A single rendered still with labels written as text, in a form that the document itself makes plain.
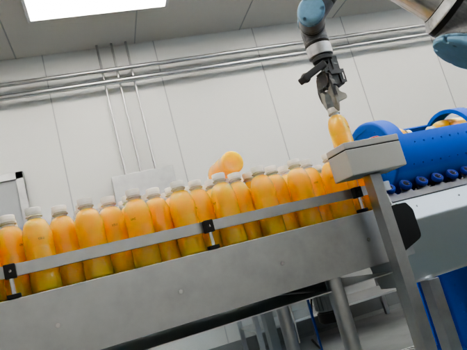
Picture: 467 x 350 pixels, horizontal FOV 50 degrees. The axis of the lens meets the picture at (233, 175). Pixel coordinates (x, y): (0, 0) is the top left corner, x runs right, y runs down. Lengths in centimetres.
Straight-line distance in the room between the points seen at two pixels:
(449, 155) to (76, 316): 141
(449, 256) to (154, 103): 394
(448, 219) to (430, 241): 11
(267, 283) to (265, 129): 415
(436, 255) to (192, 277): 94
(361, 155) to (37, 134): 414
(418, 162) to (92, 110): 393
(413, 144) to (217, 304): 95
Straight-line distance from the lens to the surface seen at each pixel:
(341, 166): 149
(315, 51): 184
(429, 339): 156
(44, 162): 515
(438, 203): 190
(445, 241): 192
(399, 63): 651
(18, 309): 127
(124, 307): 128
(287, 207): 147
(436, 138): 197
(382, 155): 153
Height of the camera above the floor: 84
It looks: 10 degrees up
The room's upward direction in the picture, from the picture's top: 15 degrees counter-clockwise
